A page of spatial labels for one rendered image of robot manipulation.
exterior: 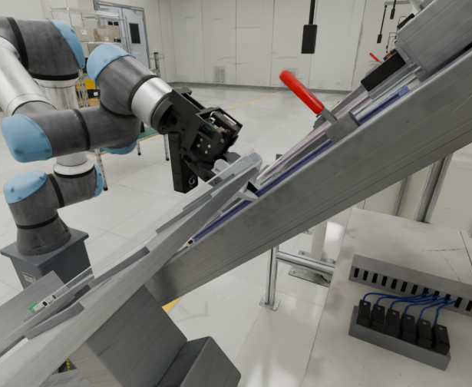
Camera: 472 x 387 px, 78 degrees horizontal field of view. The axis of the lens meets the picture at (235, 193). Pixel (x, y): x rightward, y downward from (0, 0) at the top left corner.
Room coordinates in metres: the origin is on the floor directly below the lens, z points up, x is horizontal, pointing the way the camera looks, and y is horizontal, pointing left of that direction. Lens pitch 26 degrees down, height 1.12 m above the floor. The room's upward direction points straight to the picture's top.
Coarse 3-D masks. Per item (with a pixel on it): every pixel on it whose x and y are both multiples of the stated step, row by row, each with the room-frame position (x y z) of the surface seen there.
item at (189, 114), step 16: (176, 96) 0.46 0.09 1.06; (160, 112) 0.46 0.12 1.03; (176, 112) 0.47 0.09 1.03; (192, 112) 0.45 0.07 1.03; (208, 112) 0.45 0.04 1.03; (224, 112) 0.48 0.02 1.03; (160, 128) 0.47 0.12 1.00; (176, 128) 0.47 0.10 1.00; (192, 128) 0.43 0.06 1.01; (208, 128) 0.44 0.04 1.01; (224, 128) 0.45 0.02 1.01; (240, 128) 0.47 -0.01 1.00; (192, 144) 0.43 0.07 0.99; (208, 144) 0.43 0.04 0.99; (224, 144) 0.43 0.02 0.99; (208, 160) 0.43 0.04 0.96
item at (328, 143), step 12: (396, 96) 0.34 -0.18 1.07; (372, 108) 0.35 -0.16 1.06; (384, 108) 0.34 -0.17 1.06; (360, 120) 0.35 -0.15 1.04; (324, 144) 0.37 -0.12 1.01; (312, 156) 0.38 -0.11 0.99; (288, 168) 0.40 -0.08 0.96; (276, 180) 0.40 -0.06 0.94; (264, 192) 0.41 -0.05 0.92; (240, 204) 0.42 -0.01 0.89; (228, 216) 0.44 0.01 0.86; (204, 228) 0.46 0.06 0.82
